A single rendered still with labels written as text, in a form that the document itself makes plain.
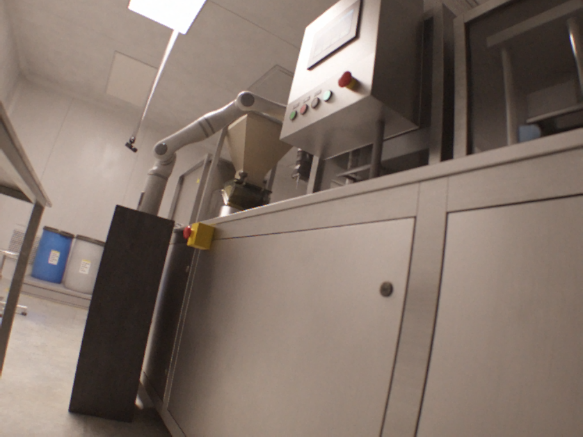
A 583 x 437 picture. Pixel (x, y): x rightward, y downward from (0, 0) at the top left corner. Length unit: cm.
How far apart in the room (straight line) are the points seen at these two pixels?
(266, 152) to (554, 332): 181
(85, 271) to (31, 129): 226
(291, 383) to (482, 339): 36
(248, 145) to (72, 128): 396
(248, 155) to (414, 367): 168
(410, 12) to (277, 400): 90
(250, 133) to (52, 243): 327
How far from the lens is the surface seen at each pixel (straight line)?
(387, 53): 82
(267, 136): 201
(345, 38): 92
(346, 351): 56
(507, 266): 42
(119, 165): 553
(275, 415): 71
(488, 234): 44
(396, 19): 91
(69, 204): 540
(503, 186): 45
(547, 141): 44
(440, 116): 79
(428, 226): 49
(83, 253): 439
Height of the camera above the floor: 59
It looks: 15 degrees up
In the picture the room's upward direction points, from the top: 11 degrees clockwise
